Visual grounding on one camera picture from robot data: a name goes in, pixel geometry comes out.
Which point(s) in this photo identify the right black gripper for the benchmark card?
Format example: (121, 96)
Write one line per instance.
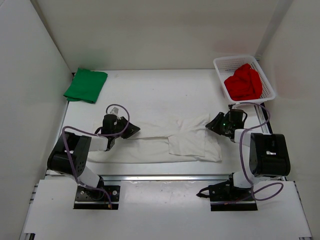
(214, 126)

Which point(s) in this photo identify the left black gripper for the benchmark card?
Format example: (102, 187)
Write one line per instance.
(131, 129)

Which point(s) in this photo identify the white t shirt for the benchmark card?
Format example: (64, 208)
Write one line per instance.
(168, 140)

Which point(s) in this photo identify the green t shirt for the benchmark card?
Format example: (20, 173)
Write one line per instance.
(86, 86)

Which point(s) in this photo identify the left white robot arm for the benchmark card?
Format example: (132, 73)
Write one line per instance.
(70, 154)

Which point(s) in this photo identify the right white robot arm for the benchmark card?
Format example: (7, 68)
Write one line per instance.
(261, 156)

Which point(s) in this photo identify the red cloth in basket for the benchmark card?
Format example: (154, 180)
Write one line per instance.
(245, 84)

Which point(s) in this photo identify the white plastic basket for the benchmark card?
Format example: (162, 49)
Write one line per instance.
(226, 66)

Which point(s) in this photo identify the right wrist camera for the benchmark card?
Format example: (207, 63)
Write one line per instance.
(232, 107)

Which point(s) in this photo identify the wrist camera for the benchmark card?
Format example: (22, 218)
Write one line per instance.
(232, 107)
(114, 111)

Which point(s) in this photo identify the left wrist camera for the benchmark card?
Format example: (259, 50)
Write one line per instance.
(114, 111)

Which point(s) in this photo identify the aluminium front rail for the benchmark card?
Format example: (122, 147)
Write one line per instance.
(140, 178)

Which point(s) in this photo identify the aluminium left rail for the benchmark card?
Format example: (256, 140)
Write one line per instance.
(60, 126)

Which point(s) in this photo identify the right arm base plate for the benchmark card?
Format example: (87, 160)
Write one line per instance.
(224, 197)

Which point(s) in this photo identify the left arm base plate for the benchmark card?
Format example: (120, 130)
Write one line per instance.
(90, 199)

